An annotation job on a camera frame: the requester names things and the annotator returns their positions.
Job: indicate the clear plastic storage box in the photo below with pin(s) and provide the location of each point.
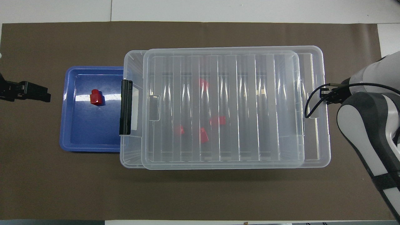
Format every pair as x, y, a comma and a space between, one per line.
132, 62

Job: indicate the brown paper table mat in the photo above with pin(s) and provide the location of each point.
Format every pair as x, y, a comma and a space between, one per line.
200, 193

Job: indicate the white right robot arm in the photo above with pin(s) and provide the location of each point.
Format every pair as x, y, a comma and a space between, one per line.
368, 125

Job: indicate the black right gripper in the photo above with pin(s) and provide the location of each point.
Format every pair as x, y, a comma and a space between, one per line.
340, 95

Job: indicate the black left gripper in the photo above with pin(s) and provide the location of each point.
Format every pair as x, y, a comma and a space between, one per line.
11, 90

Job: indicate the blue plastic tray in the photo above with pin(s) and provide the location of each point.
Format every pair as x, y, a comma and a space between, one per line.
90, 134

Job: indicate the clear ribbed box lid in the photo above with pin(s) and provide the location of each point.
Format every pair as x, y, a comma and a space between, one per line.
237, 109

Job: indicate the red block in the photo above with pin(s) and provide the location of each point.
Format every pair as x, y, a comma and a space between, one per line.
179, 130
218, 120
203, 84
203, 136
96, 97

